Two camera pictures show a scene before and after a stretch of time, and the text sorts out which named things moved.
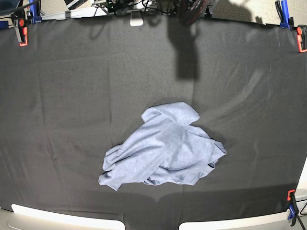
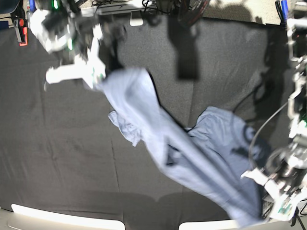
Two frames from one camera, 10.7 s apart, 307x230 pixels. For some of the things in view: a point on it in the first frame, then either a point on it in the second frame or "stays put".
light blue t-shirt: [166, 150] → [214, 159]
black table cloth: [81, 85] stays put
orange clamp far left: [21, 31] stays put
